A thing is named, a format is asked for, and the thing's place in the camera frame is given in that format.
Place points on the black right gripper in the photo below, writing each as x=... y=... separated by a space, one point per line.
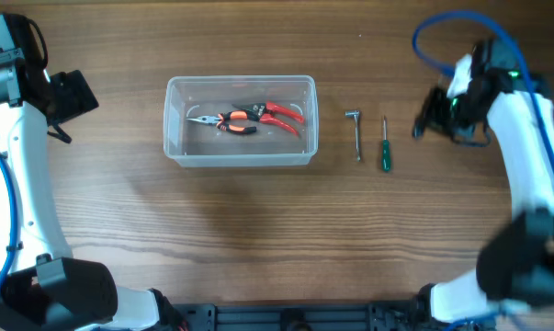
x=431 y=114

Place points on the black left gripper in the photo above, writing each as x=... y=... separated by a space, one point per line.
x=78 y=95

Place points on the green handle screwdriver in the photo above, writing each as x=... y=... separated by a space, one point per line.
x=385 y=148

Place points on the silver L-shaped socket wrench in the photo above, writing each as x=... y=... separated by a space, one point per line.
x=355 y=115

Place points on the orange black needle-nose pliers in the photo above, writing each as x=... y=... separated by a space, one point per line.
x=222 y=121

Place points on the red handle snips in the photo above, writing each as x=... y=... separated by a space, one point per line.
x=268 y=113

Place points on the black red handle screwdriver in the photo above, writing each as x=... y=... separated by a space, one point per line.
x=419 y=125

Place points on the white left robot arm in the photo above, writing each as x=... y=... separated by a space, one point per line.
x=42 y=285

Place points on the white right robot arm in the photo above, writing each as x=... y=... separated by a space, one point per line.
x=515 y=270

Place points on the clear plastic container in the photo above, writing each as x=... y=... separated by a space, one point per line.
x=197 y=145

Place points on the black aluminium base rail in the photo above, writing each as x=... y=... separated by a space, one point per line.
x=373 y=316

